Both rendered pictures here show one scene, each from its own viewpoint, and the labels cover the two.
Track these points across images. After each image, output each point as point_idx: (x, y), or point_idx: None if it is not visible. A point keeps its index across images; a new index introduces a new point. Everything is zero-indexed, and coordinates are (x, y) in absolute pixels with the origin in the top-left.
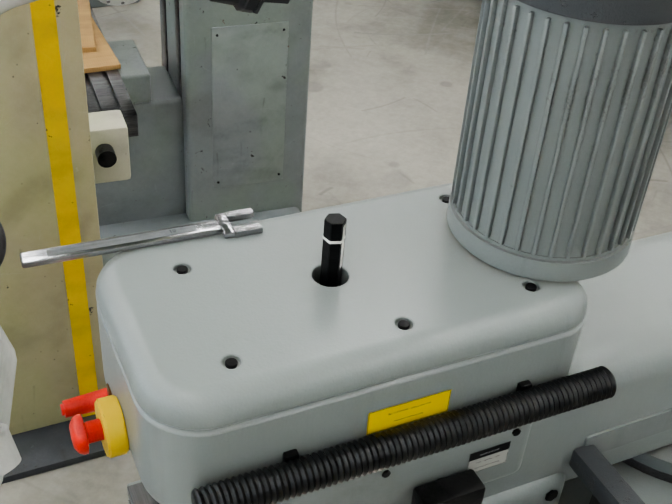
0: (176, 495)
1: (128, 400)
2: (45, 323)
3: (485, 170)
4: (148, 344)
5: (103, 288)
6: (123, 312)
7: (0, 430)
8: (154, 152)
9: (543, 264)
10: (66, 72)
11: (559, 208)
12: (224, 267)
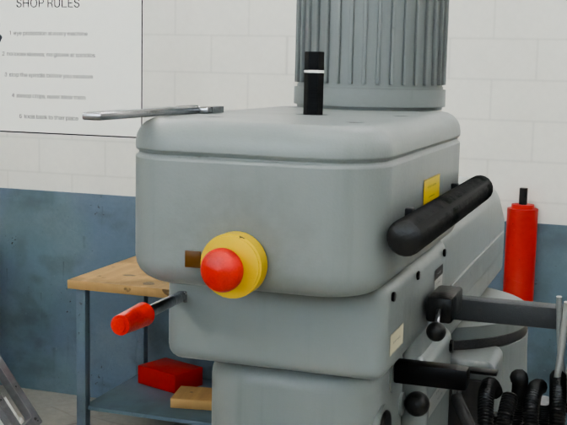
0: (364, 257)
1: (283, 187)
2: None
3: (366, 25)
4: (287, 123)
5: (178, 127)
6: (229, 124)
7: (17, 416)
8: None
9: (423, 92)
10: None
11: (424, 40)
12: (241, 115)
